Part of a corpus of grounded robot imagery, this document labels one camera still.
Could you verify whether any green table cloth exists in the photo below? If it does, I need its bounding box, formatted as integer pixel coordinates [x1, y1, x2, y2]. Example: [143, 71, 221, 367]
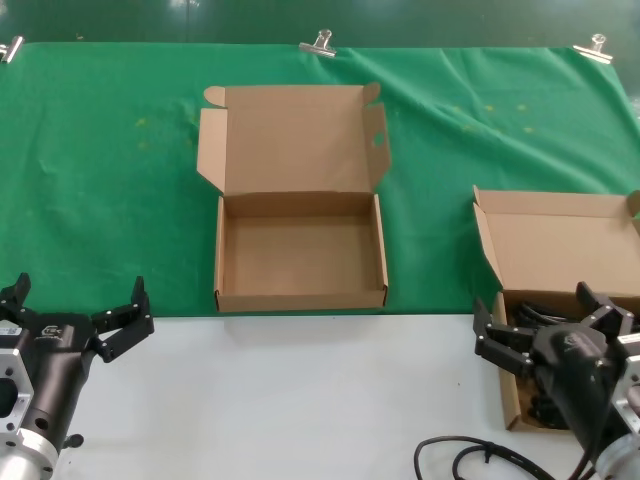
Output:
[0, 41, 640, 319]

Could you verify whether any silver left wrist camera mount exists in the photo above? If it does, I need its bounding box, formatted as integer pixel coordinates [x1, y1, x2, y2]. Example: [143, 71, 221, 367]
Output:
[0, 319, 36, 436]

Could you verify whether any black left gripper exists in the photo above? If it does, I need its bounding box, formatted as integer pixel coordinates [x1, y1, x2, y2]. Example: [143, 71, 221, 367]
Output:
[0, 272, 156, 447]

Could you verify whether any open cardboard box with hole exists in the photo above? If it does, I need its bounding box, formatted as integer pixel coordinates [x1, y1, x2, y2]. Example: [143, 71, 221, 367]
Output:
[196, 83, 393, 314]

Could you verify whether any silver binder clip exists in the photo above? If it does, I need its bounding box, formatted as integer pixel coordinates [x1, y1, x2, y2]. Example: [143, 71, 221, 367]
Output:
[572, 33, 614, 65]
[0, 34, 25, 65]
[298, 28, 338, 61]

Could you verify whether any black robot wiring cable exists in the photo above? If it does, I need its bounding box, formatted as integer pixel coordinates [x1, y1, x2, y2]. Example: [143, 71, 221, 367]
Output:
[413, 435, 609, 480]

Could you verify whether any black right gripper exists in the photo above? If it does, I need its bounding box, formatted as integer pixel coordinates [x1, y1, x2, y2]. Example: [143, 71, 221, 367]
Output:
[471, 280, 636, 462]

